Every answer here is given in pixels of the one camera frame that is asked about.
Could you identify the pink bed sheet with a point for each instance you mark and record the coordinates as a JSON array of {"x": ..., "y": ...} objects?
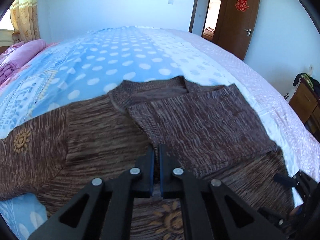
[{"x": 262, "y": 87}]

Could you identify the brown wooden door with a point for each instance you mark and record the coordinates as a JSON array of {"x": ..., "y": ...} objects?
[{"x": 229, "y": 32}]

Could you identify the dark clothes on cabinet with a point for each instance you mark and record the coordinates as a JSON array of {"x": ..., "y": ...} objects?
[{"x": 313, "y": 83}]

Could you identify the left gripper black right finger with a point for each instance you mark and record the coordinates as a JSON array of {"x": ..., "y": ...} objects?
[{"x": 210, "y": 209}]

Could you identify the red double happiness decal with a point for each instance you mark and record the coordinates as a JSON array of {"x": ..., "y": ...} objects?
[{"x": 241, "y": 5}]

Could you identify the folded purple quilt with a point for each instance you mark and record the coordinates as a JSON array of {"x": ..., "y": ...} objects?
[{"x": 16, "y": 56}]

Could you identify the blue polka dot bed blanket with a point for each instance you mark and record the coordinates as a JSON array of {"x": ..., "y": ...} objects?
[{"x": 95, "y": 63}]

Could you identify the brown knit sweater sun motifs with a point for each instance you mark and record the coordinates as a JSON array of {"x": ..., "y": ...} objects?
[{"x": 211, "y": 131}]

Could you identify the wooden bedside cabinet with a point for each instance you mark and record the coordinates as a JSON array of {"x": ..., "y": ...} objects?
[{"x": 305, "y": 103}]

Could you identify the white wooden headboard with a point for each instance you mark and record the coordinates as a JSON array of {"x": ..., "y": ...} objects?
[{"x": 8, "y": 38}]

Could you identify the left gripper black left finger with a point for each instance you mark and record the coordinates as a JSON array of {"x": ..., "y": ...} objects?
[{"x": 103, "y": 208}]

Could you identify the silver door handle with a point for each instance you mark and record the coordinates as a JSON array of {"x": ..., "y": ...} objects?
[{"x": 248, "y": 31}]

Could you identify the beige patterned curtain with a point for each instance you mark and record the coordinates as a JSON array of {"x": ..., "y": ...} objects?
[{"x": 24, "y": 19}]

